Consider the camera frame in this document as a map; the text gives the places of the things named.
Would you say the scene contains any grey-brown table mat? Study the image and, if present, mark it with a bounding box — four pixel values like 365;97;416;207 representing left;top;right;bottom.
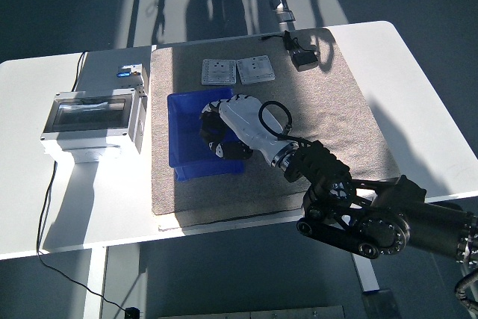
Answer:
149;26;401;217

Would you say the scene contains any silver metal bracket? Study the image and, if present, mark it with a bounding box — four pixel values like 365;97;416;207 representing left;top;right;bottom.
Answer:
269;0;297;23

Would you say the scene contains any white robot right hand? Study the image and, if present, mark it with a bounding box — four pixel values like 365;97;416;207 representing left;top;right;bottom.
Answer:
199;95;297;168

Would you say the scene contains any grey table foot plate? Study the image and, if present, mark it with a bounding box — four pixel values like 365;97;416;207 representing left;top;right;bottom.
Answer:
361;288;403;319

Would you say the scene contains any white electrical distribution box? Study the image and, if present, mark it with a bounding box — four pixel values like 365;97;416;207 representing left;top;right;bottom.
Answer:
40;87;149;164

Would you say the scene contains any black power adapter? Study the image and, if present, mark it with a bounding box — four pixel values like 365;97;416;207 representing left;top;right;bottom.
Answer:
291;49;321;72

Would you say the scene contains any black adapter cord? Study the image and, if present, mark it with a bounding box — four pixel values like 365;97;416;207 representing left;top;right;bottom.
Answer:
259;29;322;58

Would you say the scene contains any blue plastic box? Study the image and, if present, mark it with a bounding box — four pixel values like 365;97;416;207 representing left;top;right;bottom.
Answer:
167;87;246;184

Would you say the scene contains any thin black power cable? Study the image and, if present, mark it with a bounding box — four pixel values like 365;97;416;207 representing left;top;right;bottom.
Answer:
35;51;130;312

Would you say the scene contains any white wall socket panel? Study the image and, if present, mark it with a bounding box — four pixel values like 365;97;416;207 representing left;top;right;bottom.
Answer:
200;58;238;86
235;55;277;86

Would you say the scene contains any white table leg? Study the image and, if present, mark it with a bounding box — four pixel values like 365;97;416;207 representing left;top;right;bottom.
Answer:
82;247;109;319
350;251;381;294

